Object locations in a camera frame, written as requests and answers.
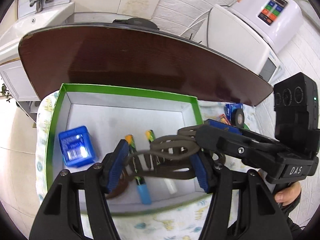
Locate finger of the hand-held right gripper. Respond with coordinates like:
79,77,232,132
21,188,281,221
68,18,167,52
203,119,278,147
177,124,282,176

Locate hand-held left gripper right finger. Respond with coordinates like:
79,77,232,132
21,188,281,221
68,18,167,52
190,152,293,240

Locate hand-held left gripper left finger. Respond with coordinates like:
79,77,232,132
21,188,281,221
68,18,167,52
29,139,129,240

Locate brown hair claw clip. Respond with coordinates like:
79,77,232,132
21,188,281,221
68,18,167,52
106,165,131,201

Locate black marker white cap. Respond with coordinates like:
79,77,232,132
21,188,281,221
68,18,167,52
145,129,178,195

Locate black marker blue cap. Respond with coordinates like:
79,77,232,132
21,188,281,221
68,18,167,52
125,134,153,205

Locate blue plastic cube box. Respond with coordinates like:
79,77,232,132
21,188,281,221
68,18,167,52
58,125,98,168

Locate olive hair claw clip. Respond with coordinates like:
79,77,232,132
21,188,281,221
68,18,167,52
124,126,227,181

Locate green cardboard box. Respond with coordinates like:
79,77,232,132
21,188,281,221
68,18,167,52
45,83,216,217

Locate person's right hand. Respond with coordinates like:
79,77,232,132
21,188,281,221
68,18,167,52
274,181,302,205

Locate black tape roll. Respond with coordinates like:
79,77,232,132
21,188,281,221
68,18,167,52
228,108,247,128

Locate flat blue box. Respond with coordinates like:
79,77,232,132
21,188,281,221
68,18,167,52
225,103,244,117

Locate giraffe printed blanket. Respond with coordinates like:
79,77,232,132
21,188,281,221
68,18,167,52
35,90,258,240

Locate white machine with screen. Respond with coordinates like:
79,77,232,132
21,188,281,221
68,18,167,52
194,0,304,83

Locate brown wooden headboard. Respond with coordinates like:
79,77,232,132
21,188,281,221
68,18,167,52
18,22,274,107

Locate white cabinet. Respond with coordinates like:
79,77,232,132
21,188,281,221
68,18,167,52
0,59,42,101

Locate dark round object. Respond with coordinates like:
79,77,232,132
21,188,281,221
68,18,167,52
112,17,160,31

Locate white sink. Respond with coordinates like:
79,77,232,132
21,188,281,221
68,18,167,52
0,1,76,63

